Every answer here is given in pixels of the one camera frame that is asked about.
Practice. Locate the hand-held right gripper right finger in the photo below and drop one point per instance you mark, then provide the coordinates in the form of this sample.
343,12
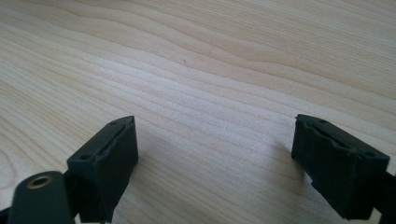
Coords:
339,174

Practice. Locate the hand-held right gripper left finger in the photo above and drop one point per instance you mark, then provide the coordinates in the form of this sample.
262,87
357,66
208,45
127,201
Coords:
107,169

